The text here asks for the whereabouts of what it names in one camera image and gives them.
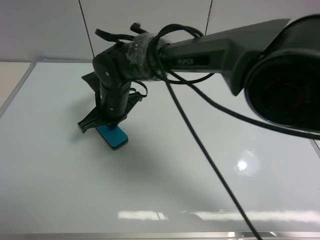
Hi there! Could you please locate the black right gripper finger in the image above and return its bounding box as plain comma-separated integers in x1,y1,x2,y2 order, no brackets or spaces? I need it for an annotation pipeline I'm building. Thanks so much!
108,123,117,131

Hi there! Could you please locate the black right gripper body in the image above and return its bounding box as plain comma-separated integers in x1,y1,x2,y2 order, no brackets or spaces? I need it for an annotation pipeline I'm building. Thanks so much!
77,72,143,133

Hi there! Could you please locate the teal felt whiteboard eraser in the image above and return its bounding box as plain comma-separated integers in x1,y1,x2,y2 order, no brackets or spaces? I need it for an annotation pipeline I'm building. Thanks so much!
96,126,129,151

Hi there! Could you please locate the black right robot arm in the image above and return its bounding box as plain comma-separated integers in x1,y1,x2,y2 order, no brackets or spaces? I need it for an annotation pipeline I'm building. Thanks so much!
78,14,320,137

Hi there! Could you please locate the white aluminium-framed whiteboard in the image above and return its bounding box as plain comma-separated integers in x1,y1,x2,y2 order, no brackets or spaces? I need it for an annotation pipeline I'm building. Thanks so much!
0,60,320,240

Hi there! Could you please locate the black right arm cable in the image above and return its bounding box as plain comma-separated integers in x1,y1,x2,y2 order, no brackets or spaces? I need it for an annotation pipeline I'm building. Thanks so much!
94,21,320,240

